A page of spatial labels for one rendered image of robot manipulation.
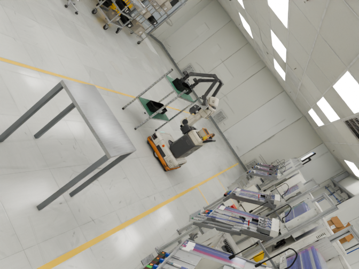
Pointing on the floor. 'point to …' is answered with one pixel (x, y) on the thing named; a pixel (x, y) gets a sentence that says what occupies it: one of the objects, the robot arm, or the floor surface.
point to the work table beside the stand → (95, 126)
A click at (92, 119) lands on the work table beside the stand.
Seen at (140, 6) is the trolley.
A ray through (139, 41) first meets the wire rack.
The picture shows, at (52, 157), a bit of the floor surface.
